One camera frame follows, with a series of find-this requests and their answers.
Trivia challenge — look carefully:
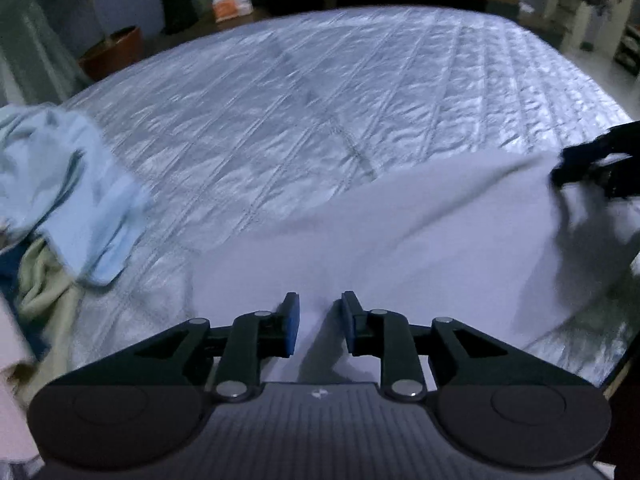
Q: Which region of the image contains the light blue garment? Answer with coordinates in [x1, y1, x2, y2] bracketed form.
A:
[0, 105, 152, 287]

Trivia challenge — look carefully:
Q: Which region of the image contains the white planter box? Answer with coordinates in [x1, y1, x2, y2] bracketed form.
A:
[547, 0, 601, 53]

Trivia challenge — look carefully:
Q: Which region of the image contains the brown flower pot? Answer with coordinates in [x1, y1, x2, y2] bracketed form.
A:
[77, 25, 146, 82]

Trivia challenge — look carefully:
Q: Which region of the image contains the translucent plastic sheet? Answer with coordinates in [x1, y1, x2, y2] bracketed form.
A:
[0, 0, 94, 106]

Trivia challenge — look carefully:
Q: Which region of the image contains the pink garment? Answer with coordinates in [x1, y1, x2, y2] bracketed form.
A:
[0, 295, 40, 463]

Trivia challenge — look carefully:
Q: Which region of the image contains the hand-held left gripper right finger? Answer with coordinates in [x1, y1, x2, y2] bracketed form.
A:
[341, 290, 598, 401]

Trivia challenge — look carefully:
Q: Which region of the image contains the grey garment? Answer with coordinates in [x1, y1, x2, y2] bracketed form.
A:
[192, 152, 640, 386]

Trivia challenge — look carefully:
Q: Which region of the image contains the pale green garment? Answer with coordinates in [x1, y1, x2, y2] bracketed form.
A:
[15, 237, 85, 366]

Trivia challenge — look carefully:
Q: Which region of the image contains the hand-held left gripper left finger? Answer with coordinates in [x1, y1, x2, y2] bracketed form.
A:
[45, 291, 302, 401]

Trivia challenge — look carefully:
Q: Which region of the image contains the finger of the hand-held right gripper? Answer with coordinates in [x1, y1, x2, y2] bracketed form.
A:
[550, 157, 640, 199]
[561, 121, 640, 164]

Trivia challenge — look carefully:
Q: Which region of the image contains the dark low wooden cabinet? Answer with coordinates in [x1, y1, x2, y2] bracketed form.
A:
[150, 7, 281, 53]

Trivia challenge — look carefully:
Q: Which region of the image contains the orange white tissue pack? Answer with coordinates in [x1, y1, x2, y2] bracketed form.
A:
[211, 0, 254, 22]

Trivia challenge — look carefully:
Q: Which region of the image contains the dark blue garment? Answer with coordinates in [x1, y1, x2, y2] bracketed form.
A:
[0, 242, 51, 361]

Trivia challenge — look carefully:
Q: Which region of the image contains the silver quilted blanket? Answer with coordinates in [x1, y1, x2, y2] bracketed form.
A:
[0, 6, 637, 386]

